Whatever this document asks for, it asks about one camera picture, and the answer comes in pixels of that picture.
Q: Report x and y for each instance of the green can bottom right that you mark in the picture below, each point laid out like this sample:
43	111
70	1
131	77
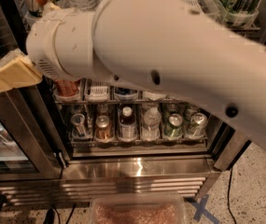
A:
196	126

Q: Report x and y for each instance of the water bottle bottom shelf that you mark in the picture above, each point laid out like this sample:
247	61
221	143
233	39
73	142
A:
150	129

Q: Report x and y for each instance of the clear plastic bin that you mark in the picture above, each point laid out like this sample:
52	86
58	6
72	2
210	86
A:
138	208

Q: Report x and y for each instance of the silver slim can bottom shelf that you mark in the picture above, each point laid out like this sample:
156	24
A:
79	123

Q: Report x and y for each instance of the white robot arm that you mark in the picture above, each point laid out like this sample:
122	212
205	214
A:
149	45

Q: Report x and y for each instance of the red soda can front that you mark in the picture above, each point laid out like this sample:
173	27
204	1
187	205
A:
66	88

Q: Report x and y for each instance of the blue pepsi can front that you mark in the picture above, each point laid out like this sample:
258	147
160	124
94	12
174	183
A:
124	91

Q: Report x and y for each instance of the glass fridge door left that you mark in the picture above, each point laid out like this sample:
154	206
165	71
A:
30	145

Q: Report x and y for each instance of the brown drink bottle bottom shelf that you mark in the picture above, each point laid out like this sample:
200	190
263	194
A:
127	124

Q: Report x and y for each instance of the green can bottom left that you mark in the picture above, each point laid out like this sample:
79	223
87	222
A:
172	128

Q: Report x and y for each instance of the copper can bottom shelf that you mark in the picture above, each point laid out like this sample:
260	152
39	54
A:
103	128

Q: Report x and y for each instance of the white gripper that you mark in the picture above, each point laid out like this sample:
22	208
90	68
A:
38	44

